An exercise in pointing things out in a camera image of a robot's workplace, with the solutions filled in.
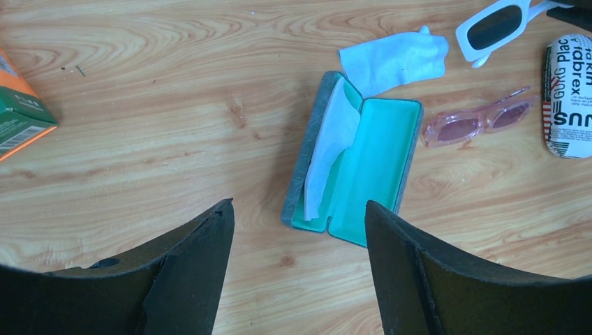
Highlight light blue cleaning cloth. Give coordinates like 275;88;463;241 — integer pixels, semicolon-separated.
304;76;360;221

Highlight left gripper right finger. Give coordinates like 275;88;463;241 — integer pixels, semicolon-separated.
365;201;591;334

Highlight orange green carton box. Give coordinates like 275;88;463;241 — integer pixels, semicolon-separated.
1;51;59;161

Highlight newspaper print pouch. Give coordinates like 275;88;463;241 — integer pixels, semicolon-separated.
542;33;591;159

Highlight pink transparent sunglasses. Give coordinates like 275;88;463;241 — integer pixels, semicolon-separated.
422;86;539;148

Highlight grey glasses case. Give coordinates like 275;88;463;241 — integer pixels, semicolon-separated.
280;71;424;246

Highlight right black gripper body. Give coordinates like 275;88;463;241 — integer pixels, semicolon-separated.
546;0;591;32

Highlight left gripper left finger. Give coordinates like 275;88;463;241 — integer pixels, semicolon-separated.
1;199;235;334

